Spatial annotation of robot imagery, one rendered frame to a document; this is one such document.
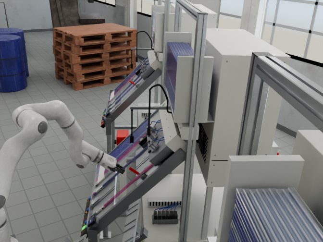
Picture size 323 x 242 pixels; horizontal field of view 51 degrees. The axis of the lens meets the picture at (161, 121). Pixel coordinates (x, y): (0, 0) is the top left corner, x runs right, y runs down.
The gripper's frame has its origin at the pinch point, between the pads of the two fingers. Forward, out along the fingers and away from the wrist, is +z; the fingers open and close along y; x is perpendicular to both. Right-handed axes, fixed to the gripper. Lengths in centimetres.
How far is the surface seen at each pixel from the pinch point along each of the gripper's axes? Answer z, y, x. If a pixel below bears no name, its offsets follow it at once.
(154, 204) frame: 32.9, -1.1, 10.0
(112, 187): -0.5, -9.3, 8.6
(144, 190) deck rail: 6.3, -32.1, -13.9
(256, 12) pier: 110, 286, -151
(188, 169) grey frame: 16, -36, -39
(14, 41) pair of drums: -147, 392, 108
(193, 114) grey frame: -1, -35, -64
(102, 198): -1.9, -11.0, 17.3
